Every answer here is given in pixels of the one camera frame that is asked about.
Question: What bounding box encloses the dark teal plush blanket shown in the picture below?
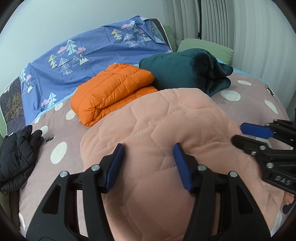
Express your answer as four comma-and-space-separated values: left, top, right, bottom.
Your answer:
139, 47, 234, 97

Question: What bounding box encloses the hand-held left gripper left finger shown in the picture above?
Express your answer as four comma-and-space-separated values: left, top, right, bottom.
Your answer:
26, 143, 125, 241

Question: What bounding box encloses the black puffer jacket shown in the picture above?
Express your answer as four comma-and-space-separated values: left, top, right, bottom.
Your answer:
0, 125, 44, 192

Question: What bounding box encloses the person's foot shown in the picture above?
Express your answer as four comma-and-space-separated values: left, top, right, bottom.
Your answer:
282, 193, 296, 207

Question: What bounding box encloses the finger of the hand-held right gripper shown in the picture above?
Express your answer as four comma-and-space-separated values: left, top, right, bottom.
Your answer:
240, 119, 296, 149
231, 135, 296, 163

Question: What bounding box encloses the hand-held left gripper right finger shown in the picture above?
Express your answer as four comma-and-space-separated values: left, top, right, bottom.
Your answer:
173, 142, 271, 241

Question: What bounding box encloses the dark forest-print cloth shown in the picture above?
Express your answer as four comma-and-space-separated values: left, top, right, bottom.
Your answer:
0, 75, 26, 136

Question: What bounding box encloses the blue tree-print sheet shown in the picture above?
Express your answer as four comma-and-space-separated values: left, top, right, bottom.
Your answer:
20, 16, 174, 116

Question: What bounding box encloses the pink polka dot bed cover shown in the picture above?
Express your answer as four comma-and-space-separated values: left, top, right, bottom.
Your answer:
18, 72, 290, 237

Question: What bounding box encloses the orange puffer jacket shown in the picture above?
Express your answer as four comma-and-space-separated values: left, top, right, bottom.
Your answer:
70, 63, 159, 127

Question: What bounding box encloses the grey pleated curtain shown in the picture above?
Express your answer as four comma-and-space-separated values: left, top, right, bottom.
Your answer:
163, 0, 296, 112

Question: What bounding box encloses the pink quilted garment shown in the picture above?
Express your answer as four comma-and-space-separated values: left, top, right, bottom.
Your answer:
80, 88, 289, 241

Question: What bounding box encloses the green pillow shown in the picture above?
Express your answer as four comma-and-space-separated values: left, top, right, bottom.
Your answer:
177, 38, 234, 64
162, 24, 177, 52

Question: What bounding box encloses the green ribbed cloth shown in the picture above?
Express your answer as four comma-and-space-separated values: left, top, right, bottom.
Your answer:
0, 113, 8, 139

